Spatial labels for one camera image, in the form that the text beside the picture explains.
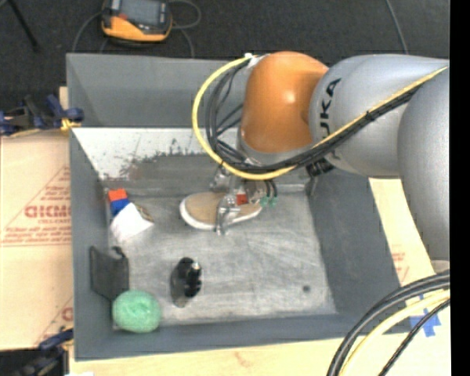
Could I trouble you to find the tan shoe with white sole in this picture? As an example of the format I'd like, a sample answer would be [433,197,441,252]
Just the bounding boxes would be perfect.
[179,190,264,231]

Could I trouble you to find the brown cardboard board, red print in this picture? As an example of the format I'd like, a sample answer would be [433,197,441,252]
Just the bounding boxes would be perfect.
[0,85,451,376]

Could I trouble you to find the black rounded object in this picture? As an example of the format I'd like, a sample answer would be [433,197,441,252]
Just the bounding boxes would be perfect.
[169,256,203,309]

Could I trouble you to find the dark grey flat pouch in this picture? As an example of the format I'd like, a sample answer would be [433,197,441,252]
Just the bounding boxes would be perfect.
[89,245,131,302]

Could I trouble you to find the white bottle, red blue cap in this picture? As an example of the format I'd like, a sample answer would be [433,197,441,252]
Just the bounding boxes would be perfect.
[107,188,155,244]

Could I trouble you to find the green ball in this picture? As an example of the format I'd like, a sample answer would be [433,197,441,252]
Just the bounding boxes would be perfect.
[110,289,163,334]

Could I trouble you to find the grey metal bin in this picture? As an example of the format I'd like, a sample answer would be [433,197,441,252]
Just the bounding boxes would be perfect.
[65,52,404,360]

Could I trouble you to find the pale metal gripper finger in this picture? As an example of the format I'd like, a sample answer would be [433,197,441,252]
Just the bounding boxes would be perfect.
[224,203,243,226]
[215,202,227,237]

